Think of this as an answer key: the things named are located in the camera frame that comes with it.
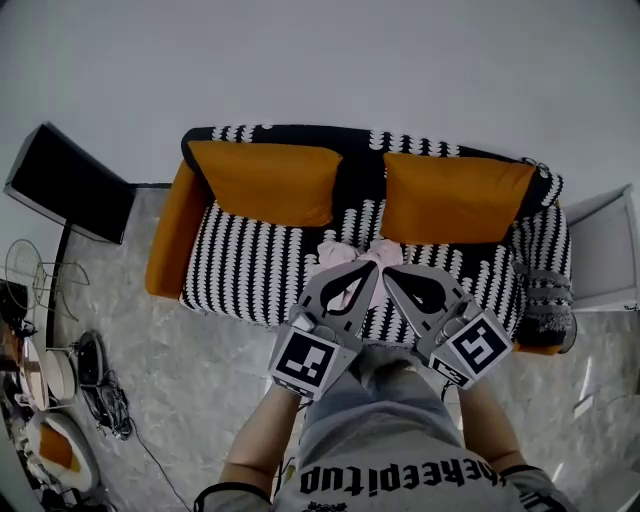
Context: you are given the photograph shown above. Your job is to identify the white pet bed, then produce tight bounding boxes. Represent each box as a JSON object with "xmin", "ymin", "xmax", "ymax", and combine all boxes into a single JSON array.
[{"xmin": 24, "ymin": 412, "xmax": 101, "ymax": 494}]

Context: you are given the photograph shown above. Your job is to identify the white cabinet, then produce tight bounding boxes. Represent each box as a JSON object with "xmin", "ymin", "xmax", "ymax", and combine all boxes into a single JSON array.
[{"xmin": 564, "ymin": 183, "xmax": 639, "ymax": 312}]

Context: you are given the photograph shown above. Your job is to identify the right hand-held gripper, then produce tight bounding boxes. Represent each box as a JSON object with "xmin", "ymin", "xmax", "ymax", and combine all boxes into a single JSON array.
[{"xmin": 382, "ymin": 263, "xmax": 516, "ymax": 392}]

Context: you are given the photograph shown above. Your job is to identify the grey fringed scarf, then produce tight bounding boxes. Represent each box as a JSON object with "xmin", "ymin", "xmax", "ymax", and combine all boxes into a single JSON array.
[{"xmin": 512, "ymin": 259, "xmax": 576, "ymax": 346}]

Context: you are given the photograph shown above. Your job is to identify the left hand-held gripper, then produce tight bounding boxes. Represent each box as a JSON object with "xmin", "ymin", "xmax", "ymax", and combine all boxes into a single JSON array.
[{"xmin": 268, "ymin": 259, "xmax": 382, "ymax": 402}]

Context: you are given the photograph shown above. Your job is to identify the person's grey printed t-shirt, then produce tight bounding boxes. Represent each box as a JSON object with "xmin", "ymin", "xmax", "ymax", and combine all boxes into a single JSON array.
[{"xmin": 192, "ymin": 404, "xmax": 576, "ymax": 512}]

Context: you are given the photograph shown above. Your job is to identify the black rectangular panel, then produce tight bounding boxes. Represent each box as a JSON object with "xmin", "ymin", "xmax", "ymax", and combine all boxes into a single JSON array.
[{"xmin": 3, "ymin": 122, "xmax": 137, "ymax": 246}]

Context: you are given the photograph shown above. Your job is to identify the round white side table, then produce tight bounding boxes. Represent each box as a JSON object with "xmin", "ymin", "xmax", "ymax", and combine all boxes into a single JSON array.
[{"xmin": 44, "ymin": 347, "xmax": 79, "ymax": 401}]

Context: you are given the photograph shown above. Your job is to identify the pink cloth garment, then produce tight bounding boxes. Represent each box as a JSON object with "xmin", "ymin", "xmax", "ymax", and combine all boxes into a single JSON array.
[{"xmin": 316, "ymin": 238, "xmax": 405, "ymax": 311}]

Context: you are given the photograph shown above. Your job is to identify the orange sofa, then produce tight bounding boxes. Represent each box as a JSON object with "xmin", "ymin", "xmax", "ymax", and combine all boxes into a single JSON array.
[{"xmin": 144, "ymin": 123, "xmax": 576, "ymax": 356}]

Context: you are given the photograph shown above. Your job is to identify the person's right forearm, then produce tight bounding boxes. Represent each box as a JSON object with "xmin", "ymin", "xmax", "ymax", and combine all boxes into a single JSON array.
[{"xmin": 457, "ymin": 382, "xmax": 526, "ymax": 476}]

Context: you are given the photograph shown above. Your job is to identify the person's left forearm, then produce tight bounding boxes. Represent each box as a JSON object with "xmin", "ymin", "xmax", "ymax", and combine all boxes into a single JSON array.
[{"xmin": 218, "ymin": 384, "xmax": 311, "ymax": 494}]

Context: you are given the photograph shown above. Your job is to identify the long black power cable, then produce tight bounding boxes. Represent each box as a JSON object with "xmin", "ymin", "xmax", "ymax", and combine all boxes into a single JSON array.
[{"xmin": 127, "ymin": 429, "xmax": 194, "ymax": 512}]

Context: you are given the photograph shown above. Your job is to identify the person's blue jeans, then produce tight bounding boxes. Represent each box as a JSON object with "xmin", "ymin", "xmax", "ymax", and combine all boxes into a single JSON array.
[{"xmin": 307, "ymin": 344, "xmax": 454, "ymax": 436}]

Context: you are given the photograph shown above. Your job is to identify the round pink side table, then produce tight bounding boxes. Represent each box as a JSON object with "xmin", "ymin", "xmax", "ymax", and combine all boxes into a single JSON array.
[{"xmin": 17, "ymin": 337, "xmax": 51, "ymax": 411}]

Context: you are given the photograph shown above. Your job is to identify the small orange cushion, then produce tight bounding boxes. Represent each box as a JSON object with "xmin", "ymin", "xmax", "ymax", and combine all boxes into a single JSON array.
[{"xmin": 38, "ymin": 423, "xmax": 81, "ymax": 474}]

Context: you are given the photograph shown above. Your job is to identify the large orange cushion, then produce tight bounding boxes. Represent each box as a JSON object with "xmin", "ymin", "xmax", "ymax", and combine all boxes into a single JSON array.
[
  {"xmin": 378, "ymin": 152, "xmax": 537, "ymax": 246},
  {"xmin": 187, "ymin": 140, "xmax": 344, "ymax": 229}
]

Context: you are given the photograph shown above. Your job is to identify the bundle of black cables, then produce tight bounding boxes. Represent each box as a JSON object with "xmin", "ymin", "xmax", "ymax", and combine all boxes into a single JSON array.
[{"xmin": 82, "ymin": 369, "xmax": 136, "ymax": 441}]

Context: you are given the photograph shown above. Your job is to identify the black robot vacuum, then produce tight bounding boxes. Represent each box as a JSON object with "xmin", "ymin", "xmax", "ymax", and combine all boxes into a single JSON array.
[{"xmin": 74, "ymin": 329, "xmax": 106, "ymax": 389}]

